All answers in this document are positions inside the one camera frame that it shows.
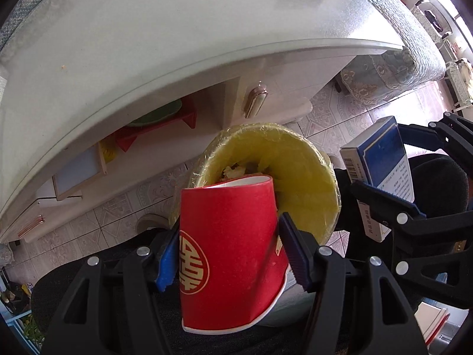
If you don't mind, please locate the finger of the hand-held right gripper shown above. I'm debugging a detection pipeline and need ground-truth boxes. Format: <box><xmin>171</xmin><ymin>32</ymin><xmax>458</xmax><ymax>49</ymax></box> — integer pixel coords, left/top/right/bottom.
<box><xmin>349</xmin><ymin>180</ymin><xmax>473</xmax><ymax>309</ymax></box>
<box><xmin>397</xmin><ymin>112</ymin><xmax>473</xmax><ymax>174</ymax></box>

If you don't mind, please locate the trash bin with yellow bag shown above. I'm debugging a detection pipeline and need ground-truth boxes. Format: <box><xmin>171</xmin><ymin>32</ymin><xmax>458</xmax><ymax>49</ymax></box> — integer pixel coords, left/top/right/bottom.
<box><xmin>168</xmin><ymin>120</ymin><xmax>342</xmax><ymax>246</ymax></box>

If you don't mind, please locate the yellow packet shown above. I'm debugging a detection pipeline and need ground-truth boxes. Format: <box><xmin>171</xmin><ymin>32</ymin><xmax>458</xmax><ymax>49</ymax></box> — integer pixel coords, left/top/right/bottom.
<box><xmin>98</xmin><ymin>138</ymin><xmax>117</xmax><ymax>163</ymax></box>

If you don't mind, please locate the blue white cigarette box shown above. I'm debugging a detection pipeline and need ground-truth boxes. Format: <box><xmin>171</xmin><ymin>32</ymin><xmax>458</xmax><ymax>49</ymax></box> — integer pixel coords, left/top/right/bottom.
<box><xmin>340</xmin><ymin>116</ymin><xmax>416</xmax><ymax>243</ymax></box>

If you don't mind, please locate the potted green plant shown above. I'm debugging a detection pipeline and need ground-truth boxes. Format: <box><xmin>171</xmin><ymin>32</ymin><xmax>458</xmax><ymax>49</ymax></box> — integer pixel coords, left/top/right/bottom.
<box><xmin>20</xmin><ymin>314</ymin><xmax>46</xmax><ymax>355</ymax></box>

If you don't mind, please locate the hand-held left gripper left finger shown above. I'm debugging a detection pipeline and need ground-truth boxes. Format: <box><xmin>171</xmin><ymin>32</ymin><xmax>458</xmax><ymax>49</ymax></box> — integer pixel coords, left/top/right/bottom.
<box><xmin>41</xmin><ymin>225</ymin><xmax>182</xmax><ymax>355</ymax></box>

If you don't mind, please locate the person's left shoe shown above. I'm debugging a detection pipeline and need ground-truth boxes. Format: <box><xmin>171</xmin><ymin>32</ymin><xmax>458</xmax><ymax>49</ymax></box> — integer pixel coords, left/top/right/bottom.
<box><xmin>136</xmin><ymin>214</ymin><xmax>172</xmax><ymax>235</ymax></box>

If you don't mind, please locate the copper table drawer handle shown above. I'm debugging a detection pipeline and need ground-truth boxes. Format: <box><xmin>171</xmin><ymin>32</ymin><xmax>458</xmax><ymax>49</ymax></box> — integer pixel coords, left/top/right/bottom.
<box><xmin>17</xmin><ymin>212</ymin><xmax>47</xmax><ymax>239</ymax></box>

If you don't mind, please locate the white red paper box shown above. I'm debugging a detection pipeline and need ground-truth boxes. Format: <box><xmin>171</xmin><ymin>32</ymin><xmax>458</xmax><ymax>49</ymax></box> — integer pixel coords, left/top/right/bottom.
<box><xmin>414</xmin><ymin>301</ymin><xmax>451</xmax><ymax>348</ymax></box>

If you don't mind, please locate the red small wooden stand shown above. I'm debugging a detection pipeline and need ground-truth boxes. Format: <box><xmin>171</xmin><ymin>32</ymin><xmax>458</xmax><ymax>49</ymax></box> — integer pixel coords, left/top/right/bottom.
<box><xmin>114</xmin><ymin>96</ymin><xmax>198</xmax><ymax>152</ymax></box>

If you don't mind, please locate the white coffee table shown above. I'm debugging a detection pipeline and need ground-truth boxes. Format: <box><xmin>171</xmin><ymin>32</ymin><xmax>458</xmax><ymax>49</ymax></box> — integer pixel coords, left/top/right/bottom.
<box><xmin>0</xmin><ymin>0</ymin><xmax>405</xmax><ymax>245</ymax></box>

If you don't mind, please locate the green plate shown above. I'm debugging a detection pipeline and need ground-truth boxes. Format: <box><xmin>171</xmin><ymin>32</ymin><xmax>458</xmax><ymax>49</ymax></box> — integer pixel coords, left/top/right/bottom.
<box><xmin>127</xmin><ymin>98</ymin><xmax>183</xmax><ymax>128</ymax></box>

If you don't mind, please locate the red paper cup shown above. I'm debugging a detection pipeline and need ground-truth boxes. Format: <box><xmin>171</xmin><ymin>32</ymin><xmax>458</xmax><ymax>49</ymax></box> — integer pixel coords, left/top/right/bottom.
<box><xmin>179</xmin><ymin>175</ymin><xmax>291</xmax><ymax>333</ymax></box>

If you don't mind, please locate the chair with lace cover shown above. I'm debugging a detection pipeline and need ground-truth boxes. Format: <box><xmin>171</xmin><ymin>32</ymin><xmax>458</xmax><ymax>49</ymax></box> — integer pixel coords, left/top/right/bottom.
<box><xmin>443</xmin><ymin>59</ymin><xmax>473</xmax><ymax>112</ymax></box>
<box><xmin>410</xmin><ymin>0</ymin><xmax>455</xmax><ymax>41</ymax></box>

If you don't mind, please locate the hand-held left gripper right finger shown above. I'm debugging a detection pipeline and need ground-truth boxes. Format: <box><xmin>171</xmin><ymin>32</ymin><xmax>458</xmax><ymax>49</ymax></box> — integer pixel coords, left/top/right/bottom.
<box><xmin>278</xmin><ymin>212</ymin><xmax>431</xmax><ymax>355</ymax></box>

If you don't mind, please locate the large table drawer handle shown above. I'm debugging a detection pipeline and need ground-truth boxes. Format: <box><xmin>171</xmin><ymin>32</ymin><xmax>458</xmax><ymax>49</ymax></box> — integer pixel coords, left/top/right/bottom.
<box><xmin>242</xmin><ymin>80</ymin><xmax>270</xmax><ymax>119</ymax></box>

